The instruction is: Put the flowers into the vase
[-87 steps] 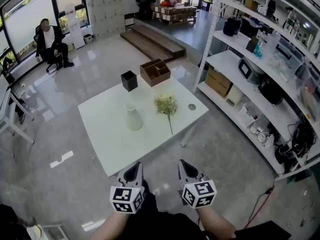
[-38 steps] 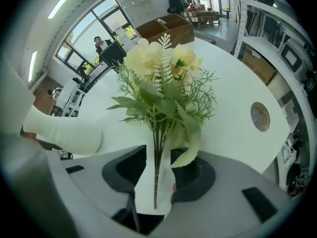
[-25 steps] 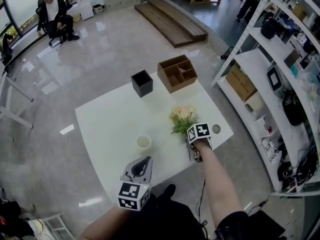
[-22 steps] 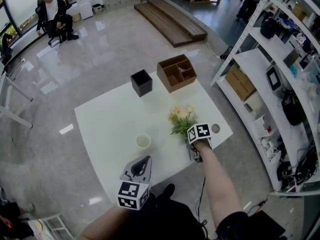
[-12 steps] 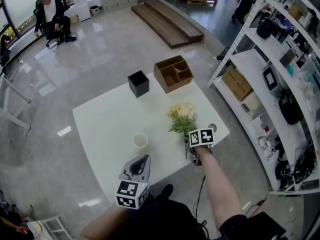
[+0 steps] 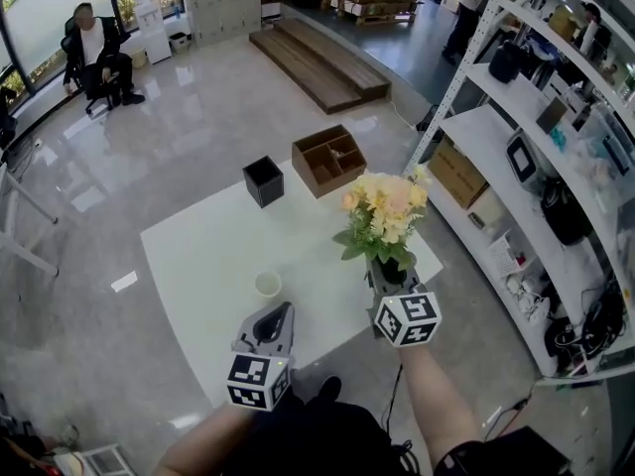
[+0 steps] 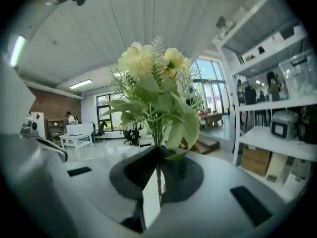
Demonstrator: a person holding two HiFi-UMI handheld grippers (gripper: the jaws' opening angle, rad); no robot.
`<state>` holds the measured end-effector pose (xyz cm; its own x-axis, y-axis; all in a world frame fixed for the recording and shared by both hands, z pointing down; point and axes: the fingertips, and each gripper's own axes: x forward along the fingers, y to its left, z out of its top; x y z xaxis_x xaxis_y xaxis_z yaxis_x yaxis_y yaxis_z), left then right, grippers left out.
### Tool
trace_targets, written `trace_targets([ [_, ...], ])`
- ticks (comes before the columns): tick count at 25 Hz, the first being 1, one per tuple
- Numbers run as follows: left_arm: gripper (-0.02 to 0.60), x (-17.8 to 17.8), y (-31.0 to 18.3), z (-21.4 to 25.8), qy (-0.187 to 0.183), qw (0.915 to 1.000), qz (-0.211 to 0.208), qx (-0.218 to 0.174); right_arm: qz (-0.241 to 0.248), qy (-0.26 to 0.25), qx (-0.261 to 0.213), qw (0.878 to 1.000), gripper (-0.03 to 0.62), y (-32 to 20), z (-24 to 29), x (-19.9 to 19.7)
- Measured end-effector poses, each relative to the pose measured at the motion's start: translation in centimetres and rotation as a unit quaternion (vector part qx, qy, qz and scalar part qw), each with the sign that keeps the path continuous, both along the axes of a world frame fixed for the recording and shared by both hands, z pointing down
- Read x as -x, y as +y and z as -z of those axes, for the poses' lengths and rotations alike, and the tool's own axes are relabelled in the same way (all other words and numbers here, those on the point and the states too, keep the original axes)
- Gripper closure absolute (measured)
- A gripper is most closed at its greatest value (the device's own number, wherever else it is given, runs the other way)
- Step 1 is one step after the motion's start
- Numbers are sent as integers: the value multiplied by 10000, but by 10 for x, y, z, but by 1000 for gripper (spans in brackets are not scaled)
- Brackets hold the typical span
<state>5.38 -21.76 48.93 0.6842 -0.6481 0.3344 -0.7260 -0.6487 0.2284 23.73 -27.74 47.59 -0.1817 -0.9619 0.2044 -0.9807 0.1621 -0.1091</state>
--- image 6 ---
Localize black office chair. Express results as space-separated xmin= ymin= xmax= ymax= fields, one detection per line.
xmin=60 ymin=32 xmax=125 ymax=114

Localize tangle of black cables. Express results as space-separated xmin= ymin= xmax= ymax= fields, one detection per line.
xmin=543 ymin=285 xmax=626 ymax=376

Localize black case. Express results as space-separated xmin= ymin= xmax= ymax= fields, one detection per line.
xmin=488 ymin=426 xmax=574 ymax=476

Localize person's black clothing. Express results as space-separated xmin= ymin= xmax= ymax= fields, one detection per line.
xmin=242 ymin=387 xmax=416 ymax=476

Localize white round cup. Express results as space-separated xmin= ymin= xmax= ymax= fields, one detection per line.
xmin=254 ymin=270 xmax=283 ymax=298

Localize black chair with jacket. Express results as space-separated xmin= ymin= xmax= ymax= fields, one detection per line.
xmin=0 ymin=86 xmax=19 ymax=148

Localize brown cardboard box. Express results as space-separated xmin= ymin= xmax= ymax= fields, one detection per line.
xmin=427 ymin=139 xmax=490 ymax=211

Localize white shelf unit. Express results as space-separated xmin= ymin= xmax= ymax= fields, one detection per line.
xmin=404 ymin=0 xmax=635 ymax=381

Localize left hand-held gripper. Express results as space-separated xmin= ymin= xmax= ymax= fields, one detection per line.
xmin=226 ymin=300 xmax=298 ymax=413

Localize black square box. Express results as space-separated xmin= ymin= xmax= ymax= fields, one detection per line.
xmin=242 ymin=155 xmax=286 ymax=210

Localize black bag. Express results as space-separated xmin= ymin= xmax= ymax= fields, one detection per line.
xmin=540 ymin=178 xmax=594 ymax=246

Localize person's black shoe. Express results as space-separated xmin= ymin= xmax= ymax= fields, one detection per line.
xmin=315 ymin=375 xmax=343 ymax=406

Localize yellow artificial flowers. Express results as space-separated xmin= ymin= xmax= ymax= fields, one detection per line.
xmin=331 ymin=164 xmax=433 ymax=287

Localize white water dispenser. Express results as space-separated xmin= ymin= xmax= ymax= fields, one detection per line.
xmin=131 ymin=0 xmax=173 ymax=65

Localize black arm sleeve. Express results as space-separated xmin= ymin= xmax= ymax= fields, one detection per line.
xmin=435 ymin=441 xmax=497 ymax=476

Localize person's left forearm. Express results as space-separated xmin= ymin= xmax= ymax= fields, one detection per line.
xmin=153 ymin=403 xmax=272 ymax=476

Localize brown wooden steps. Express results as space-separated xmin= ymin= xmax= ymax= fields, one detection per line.
xmin=248 ymin=17 xmax=392 ymax=115

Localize black cable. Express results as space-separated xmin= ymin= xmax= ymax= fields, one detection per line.
xmin=379 ymin=362 xmax=404 ymax=433

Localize person's right forearm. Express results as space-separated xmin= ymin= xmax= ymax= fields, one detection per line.
xmin=399 ymin=347 xmax=485 ymax=470

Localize grey lockers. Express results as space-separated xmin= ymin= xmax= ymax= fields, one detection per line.
xmin=181 ymin=0 xmax=264 ymax=44

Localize printed paper sheet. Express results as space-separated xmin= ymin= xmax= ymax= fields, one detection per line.
xmin=486 ymin=233 xmax=520 ymax=277

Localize white side table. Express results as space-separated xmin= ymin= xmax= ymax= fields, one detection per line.
xmin=0 ymin=161 xmax=60 ymax=278

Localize brown wooden organizer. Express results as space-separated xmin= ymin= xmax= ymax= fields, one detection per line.
xmin=291 ymin=123 xmax=368 ymax=199

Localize large black framed window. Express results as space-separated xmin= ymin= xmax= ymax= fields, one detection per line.
xmin=0 ymin=0 xmax=183 ymax=101

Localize white appliance with screen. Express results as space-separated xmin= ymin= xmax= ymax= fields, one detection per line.
xmin=505 ymin=134 xmax=542 ymax=185

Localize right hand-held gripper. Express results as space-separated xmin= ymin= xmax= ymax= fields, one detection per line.
xmin=365 ymin=260 xmax=443 ymax=349

